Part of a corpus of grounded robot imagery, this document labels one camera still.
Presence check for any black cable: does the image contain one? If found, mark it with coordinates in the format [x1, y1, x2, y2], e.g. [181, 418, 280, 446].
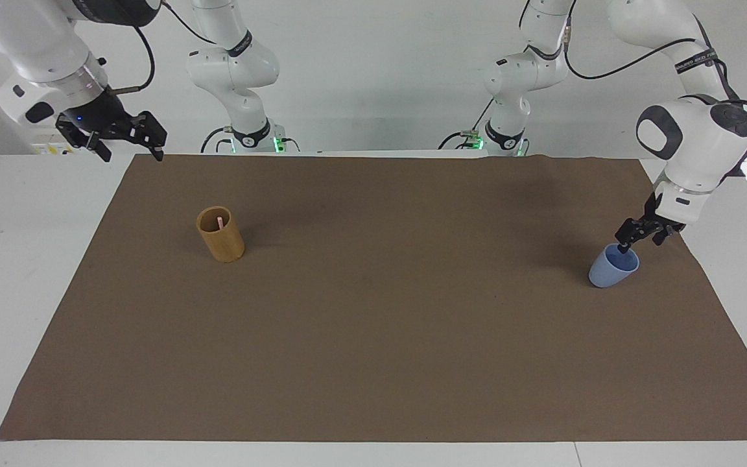
[563, 38, 702, 81]
[113, 25, 156, 97]
[200, 126, 237, 154]
[161, 0, 217, 46]
[439, 96, 497, 150]
[690, 12, 747, 106]

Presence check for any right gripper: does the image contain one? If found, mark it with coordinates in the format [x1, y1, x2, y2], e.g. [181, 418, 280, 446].
[56, 88, 168, 163]

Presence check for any blue cup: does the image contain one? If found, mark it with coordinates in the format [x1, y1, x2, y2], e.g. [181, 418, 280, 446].
[588, 243, 641, 289]

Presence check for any wooden cup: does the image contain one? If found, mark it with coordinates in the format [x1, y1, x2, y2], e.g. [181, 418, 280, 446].
[196, 206, 246, 263]

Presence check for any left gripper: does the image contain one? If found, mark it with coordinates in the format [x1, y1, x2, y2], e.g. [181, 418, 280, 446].
[615, 192, 686, 255]

